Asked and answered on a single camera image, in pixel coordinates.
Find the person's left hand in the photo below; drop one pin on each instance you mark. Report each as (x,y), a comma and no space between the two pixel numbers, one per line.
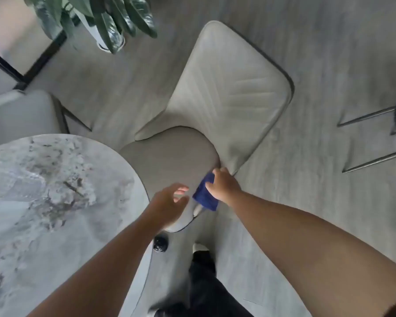
(165,206)

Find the person's right hand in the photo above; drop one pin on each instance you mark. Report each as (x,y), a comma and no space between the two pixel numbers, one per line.
(225,187)

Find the person's right thumb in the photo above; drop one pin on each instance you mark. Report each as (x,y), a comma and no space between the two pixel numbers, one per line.
(210,186)

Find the person's left thumb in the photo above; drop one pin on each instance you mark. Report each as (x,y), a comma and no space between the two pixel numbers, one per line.
(182,202)

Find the blue cleaning cloth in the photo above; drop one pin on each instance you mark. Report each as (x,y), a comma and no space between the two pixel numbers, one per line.
(205,194)

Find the person's left forearm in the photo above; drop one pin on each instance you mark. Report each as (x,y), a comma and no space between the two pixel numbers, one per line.
(99,270)

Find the person's right forearm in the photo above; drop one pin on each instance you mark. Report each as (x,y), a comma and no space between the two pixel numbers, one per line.
(310,257)

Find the person's white shoe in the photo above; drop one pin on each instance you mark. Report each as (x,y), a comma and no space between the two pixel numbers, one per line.
(199,247)

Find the person's black trouser leg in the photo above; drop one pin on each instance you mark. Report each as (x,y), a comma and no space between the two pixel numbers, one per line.
(208,290)

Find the beige upholstered dining chair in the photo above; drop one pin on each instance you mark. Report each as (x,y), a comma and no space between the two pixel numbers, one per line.
(224,92)

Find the grey upholstered chair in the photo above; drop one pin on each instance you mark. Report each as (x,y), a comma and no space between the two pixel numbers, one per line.
(23,115)

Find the white plant pot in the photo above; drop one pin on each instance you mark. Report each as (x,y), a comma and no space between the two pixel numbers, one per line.
(97,37)

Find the green leafy potted plant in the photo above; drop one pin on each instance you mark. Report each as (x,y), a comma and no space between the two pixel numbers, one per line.
(114,21)

